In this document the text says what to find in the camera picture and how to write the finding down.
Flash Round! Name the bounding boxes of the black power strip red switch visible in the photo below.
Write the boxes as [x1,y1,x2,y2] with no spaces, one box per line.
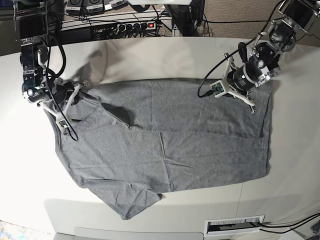
[92,21,158,38]

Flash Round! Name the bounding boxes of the black cables at table edge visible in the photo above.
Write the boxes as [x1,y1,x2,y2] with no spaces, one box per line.
[258,213,320,235]

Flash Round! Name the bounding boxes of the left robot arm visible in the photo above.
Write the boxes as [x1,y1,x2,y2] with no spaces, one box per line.
[226,0,320,92]

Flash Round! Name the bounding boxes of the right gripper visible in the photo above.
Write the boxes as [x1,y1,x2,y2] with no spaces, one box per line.
[49,83,88,106]

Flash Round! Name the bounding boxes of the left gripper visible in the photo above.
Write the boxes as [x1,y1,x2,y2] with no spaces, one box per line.
[227,68,257,91]

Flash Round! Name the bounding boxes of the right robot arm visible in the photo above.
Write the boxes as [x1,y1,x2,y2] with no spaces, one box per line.
[13,0,81,108]

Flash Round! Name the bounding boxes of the white table cable grommet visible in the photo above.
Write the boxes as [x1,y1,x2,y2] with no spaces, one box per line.
[204,215,265,237]

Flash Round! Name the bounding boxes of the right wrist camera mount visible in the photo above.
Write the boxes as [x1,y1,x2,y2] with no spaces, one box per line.
[38,78,87,141]

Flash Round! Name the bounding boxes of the grey T-shirt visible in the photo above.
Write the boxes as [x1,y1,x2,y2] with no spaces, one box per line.
[48,79,272,220]

